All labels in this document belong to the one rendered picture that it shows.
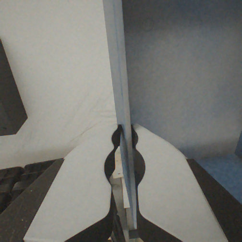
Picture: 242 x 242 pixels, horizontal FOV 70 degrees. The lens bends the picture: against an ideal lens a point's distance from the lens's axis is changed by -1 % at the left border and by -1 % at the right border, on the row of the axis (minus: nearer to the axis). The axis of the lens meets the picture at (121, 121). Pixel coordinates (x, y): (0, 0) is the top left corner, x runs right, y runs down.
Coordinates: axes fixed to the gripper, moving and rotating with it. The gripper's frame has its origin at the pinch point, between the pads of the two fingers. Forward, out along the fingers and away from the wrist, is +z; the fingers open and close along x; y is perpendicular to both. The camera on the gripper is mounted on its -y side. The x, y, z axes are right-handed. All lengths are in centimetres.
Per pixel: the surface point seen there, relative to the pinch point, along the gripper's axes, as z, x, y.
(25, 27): 39.5, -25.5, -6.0
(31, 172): 34, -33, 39
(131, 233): 41, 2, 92
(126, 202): 34, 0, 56
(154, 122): 5.6, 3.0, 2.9
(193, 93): 6.2, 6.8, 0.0
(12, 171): 35, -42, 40
